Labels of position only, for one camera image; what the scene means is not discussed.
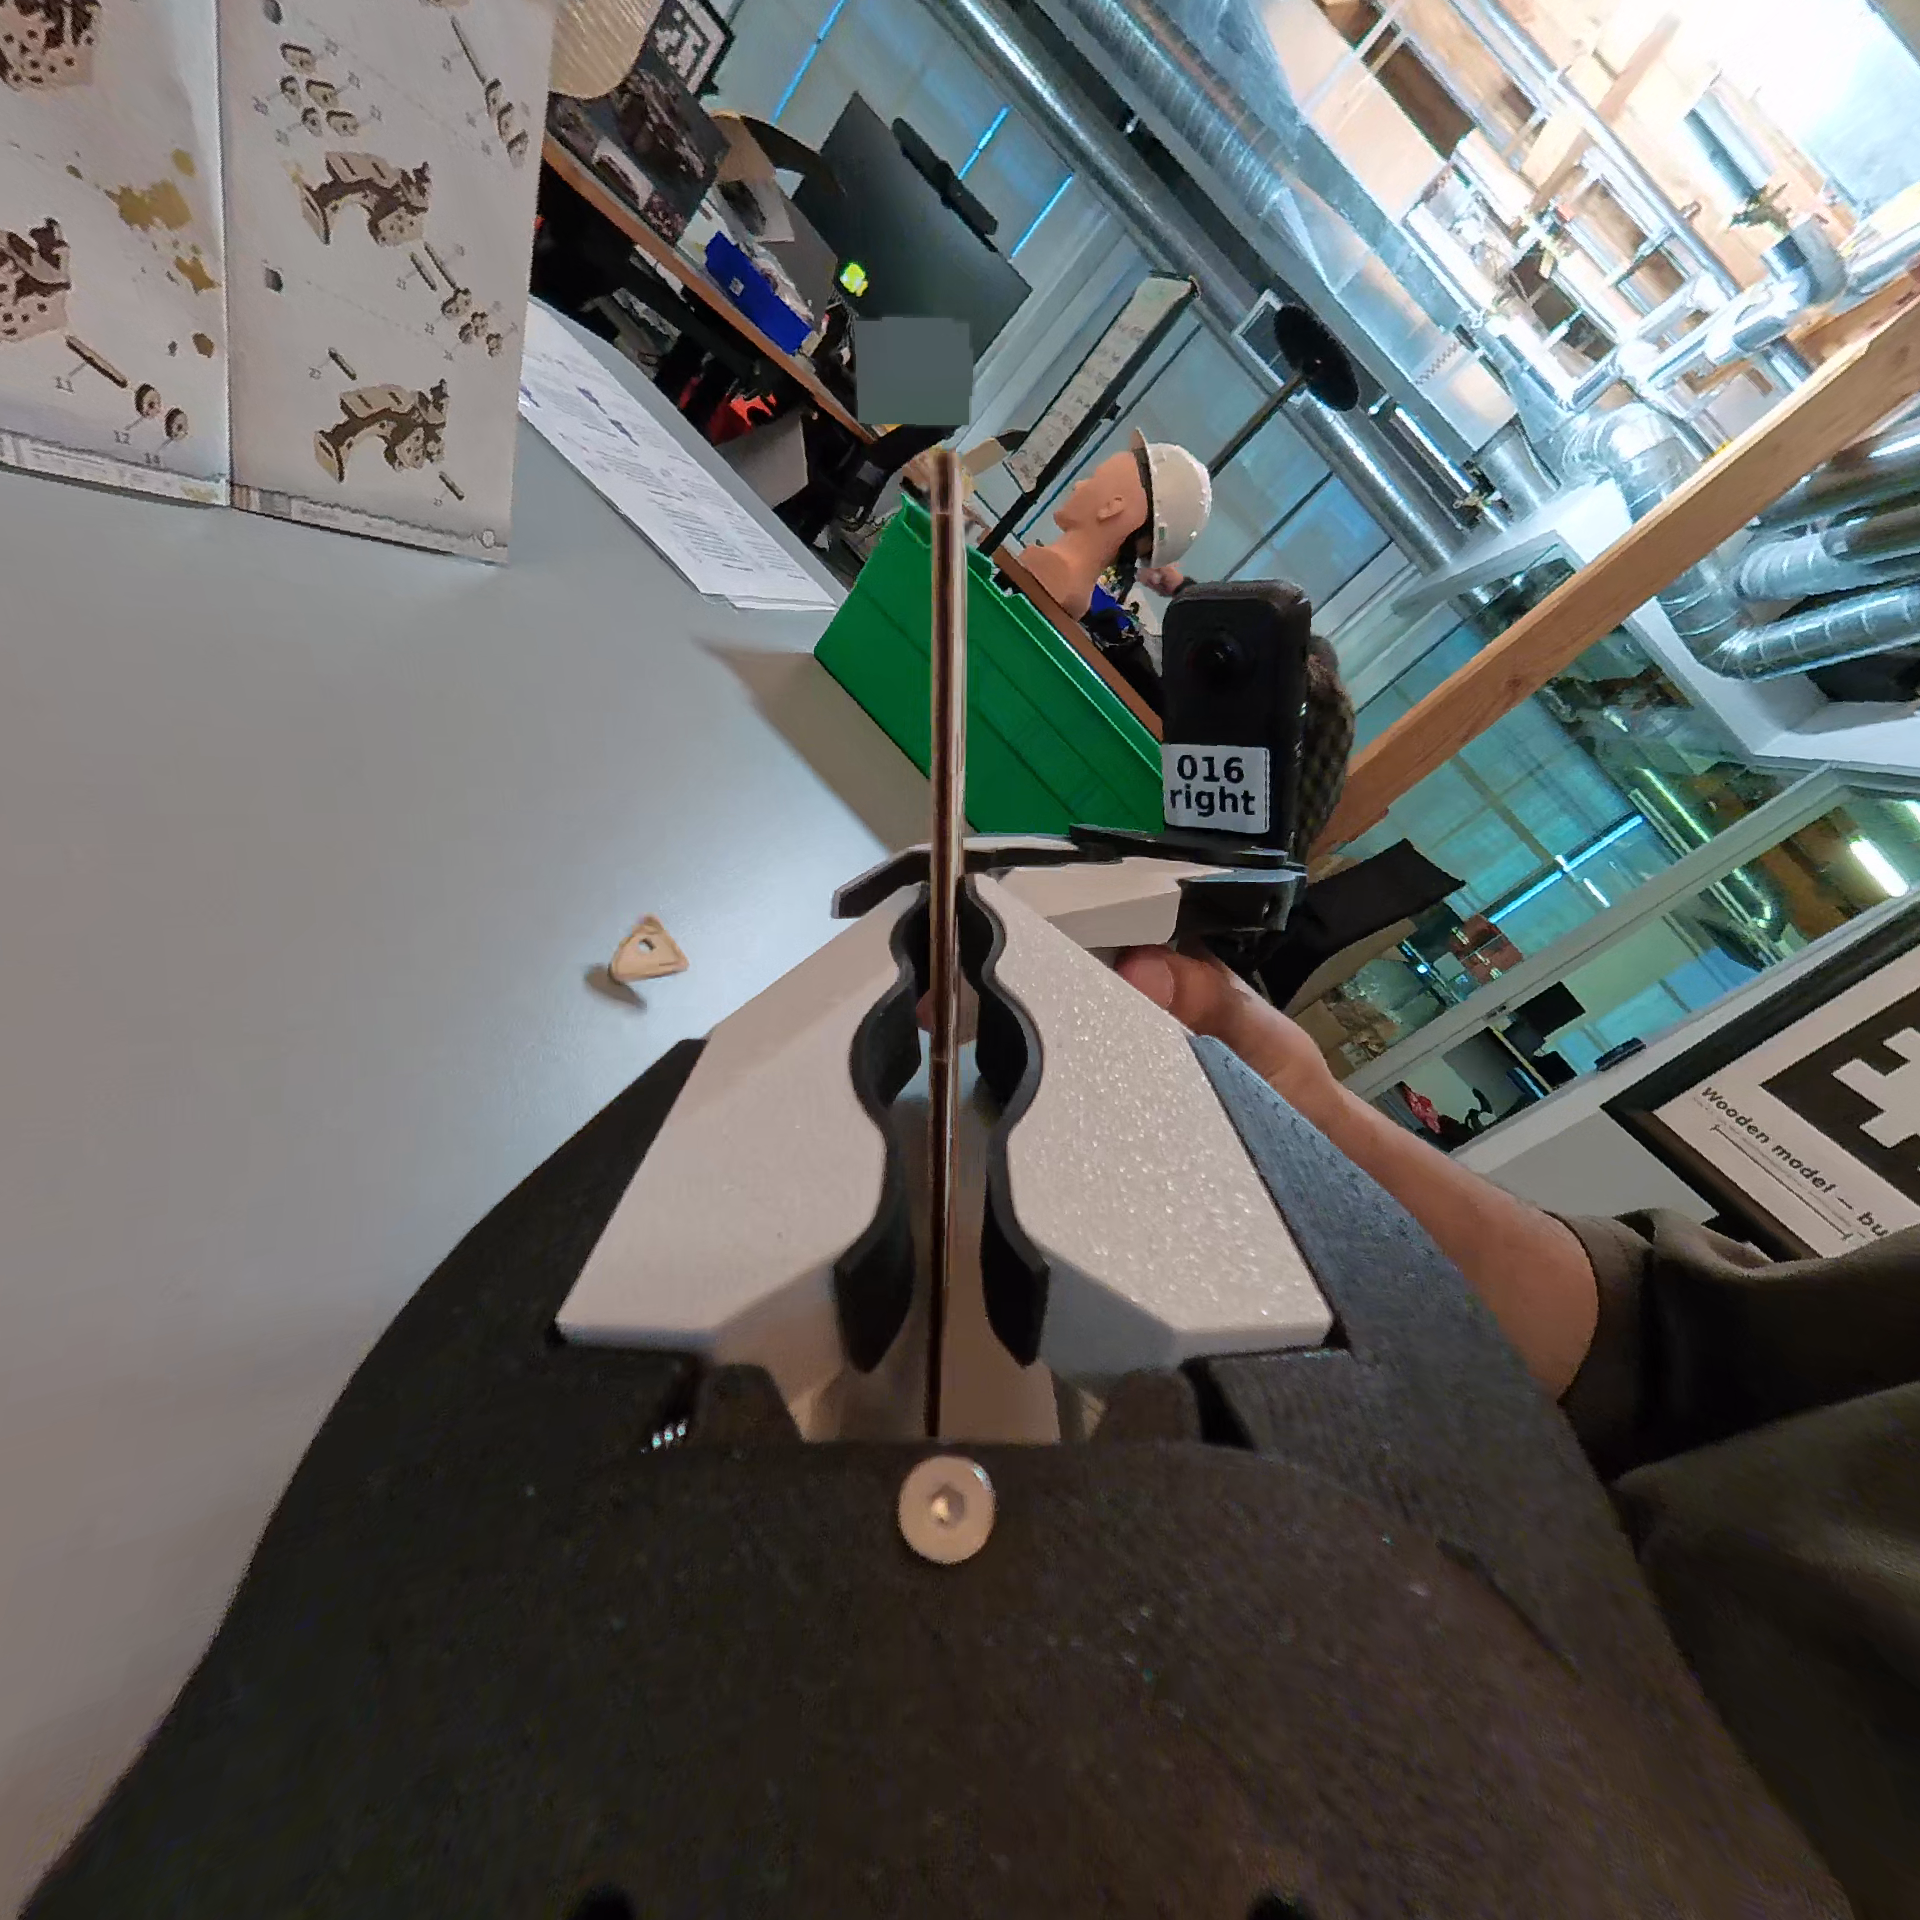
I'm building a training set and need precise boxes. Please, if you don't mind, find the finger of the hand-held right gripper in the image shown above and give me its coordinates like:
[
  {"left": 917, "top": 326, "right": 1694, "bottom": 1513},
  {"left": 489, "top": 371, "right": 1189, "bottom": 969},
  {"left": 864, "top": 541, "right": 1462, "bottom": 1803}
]
[
  {"left": 1032, "top": 857, "right": 1195, "bottom": 958},
  {"left": 831, "top": 836, "right": 1121, "bottom": 920}
]

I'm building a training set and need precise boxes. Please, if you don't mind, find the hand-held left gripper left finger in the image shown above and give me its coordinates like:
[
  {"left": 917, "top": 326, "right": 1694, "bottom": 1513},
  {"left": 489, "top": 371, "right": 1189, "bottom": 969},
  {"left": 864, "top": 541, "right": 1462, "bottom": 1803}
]
[{"left": 555, "top": 881, "right": 940, "bottom": 1375}]

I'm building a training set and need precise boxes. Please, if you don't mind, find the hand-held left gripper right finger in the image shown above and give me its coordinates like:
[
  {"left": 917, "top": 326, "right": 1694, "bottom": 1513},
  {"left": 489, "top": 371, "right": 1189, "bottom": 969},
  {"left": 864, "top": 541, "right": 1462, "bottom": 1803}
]
[{"left": 973, "top": 876, "right": 1341, "bottom": 1369}]

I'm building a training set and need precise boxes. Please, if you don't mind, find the cut-out wooden puzzle sheet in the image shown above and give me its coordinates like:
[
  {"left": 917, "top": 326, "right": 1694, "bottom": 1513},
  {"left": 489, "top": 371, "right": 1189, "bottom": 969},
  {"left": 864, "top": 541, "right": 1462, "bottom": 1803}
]
[{"left": 921, "top": 444, "right": 973, "bottom": 1436}]

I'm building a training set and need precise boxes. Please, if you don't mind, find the small triangular wooden piece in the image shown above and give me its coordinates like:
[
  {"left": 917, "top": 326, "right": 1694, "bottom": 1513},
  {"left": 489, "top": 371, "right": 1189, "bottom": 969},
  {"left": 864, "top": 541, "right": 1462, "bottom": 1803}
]
[{"left": 607, "top": 911, "right": 695, "bottom": 1001}]

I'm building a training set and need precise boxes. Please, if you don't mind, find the person's right forearm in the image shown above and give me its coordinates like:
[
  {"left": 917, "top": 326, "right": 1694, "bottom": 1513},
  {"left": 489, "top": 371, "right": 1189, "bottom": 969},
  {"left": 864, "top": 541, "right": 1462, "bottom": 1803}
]
[{"left": 1290, "top": 1041, "right": 1920, "bottom": 1638}]

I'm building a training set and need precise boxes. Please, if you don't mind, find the person's right hand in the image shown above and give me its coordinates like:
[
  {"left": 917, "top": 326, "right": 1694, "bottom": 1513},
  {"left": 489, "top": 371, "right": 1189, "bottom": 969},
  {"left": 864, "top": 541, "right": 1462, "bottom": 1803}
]
[{"left": 1116, "top": 943, "right": 1341, "bottom": 1090}]

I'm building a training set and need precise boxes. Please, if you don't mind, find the green plastic bin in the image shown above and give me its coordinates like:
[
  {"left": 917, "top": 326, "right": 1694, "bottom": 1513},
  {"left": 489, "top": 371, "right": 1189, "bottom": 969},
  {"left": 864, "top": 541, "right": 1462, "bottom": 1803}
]
[{"left": 813, "top": 492, "right": 1177, "bottom": 836}]

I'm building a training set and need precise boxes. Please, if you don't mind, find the mannequin head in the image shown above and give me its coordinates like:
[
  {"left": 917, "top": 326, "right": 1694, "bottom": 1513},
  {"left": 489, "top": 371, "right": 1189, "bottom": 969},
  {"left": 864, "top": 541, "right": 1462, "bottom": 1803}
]
[{"left": 1051, "top": 454, "right": 1160, "bottom": 605}]

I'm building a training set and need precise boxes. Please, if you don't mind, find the white hard hat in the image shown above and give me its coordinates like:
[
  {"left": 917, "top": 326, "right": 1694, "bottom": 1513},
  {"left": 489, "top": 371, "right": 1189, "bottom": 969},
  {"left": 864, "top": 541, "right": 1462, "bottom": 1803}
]
[{"left": 1131, "top": 426, "right": 1218, "bottom": 568}]

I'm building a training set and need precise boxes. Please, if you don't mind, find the whiteboard easel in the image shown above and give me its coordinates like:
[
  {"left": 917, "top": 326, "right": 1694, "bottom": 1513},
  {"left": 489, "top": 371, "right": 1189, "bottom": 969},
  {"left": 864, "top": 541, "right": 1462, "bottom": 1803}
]
[{"left": 996, "top": 269, "right": 1205, "bottom": 530}]

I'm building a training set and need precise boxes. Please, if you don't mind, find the black disc stand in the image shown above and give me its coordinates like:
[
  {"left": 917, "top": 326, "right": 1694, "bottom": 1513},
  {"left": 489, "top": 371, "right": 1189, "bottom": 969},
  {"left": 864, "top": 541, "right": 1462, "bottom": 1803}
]
[{"left": 1196, "top": 298, "right": 1363, "bottom": 485}]

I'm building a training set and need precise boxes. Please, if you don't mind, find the slanted wooden beam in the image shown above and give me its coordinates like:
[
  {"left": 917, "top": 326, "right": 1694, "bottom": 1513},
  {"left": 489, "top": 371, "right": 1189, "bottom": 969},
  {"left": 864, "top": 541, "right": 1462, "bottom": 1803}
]
[{"left": 1321, "top": 289, "right": 1920, "bottom": 861}]

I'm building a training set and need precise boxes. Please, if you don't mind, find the white printed paper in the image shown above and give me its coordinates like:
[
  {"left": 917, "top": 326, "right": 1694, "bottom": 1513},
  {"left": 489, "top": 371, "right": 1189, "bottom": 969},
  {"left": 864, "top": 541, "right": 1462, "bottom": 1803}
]
[{"left": 516, "top": 294, "right": 845, "bottom": 611}]

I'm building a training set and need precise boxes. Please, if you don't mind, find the black monitor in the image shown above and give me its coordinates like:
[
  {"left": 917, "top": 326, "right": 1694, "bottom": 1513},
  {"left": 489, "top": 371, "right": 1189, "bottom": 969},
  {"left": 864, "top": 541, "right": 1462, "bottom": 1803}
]
[{"left": 793, "top": 90, "right": 1038, "bottom": 380}]

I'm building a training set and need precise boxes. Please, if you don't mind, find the cluster of silver pipes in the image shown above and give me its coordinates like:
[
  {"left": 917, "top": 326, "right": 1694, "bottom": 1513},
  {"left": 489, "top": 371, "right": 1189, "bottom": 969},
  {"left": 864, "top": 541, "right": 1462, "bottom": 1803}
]
[{"left": 1560, "top": 402, "right": 1920, "bottom": 680}]

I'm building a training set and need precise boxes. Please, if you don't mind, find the framed black and white marker sign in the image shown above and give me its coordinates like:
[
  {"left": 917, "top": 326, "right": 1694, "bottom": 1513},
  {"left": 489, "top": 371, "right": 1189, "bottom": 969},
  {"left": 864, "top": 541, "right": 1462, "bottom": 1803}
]
[{"left": 1603, "top": 926, "right": 1920, "bottom": 1265}]

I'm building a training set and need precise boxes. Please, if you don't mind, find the wooden workbench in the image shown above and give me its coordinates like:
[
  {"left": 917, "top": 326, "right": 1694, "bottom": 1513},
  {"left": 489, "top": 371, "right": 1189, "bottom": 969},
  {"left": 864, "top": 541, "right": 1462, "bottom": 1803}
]
[{"left": 537, "top": 131, "right": 876, "bottom": 447}]

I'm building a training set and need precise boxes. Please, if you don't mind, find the dark printed box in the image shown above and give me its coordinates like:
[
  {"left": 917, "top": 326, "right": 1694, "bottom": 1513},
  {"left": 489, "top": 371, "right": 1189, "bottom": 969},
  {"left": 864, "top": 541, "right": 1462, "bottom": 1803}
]
[{"left": 546, "top": 66, "right": 733, "bottom": 246}]

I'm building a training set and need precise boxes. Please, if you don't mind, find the person's brown shirt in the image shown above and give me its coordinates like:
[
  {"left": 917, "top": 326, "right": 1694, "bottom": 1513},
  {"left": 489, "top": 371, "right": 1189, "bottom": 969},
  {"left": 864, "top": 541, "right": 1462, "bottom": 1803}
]
[{"left": 1617, "top": 1462, "right": 1920, "bottom": 1920}]

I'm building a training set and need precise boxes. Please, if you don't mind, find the folded assembly instruction sheet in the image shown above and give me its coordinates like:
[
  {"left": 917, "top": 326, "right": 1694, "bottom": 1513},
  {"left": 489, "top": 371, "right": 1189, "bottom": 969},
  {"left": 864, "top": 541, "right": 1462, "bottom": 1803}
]
[{"left": 0, "top": 0, "right": 558, "bottom": 565}]

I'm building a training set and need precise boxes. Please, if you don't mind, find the silver spiral ventilation duct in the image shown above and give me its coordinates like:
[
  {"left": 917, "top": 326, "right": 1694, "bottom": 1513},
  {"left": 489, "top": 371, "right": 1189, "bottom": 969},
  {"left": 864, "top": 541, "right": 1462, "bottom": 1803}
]
[{"left": 930, "top": 0, "right": 1310, "bottom": 229}]

